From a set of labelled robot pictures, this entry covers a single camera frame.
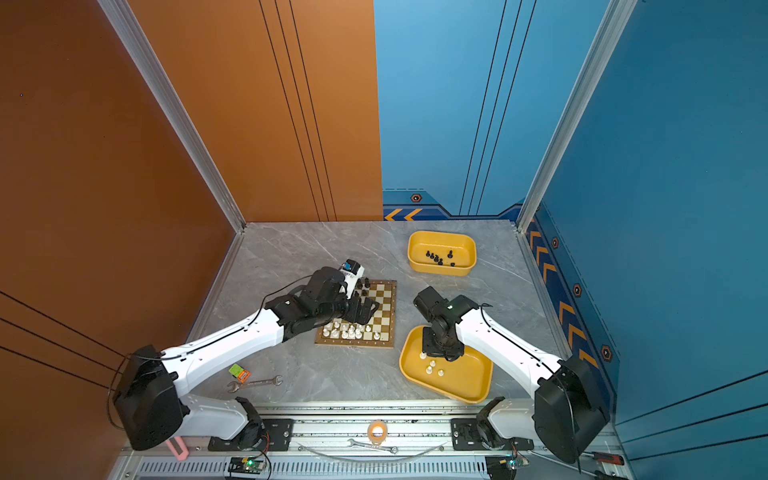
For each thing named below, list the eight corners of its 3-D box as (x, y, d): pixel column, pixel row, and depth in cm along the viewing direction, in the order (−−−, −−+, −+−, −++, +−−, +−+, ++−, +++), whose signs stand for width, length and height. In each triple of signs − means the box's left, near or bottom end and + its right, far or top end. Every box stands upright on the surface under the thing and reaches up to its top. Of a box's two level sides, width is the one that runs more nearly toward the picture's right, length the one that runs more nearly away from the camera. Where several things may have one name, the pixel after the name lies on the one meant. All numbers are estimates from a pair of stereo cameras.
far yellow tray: (408, 276, 107) (408, 266, 102) (407, 240, 118) (407, 229, 113) (477, 276, 106) (480, 266, 102) (469, 239, 118) (472, 229, 113)
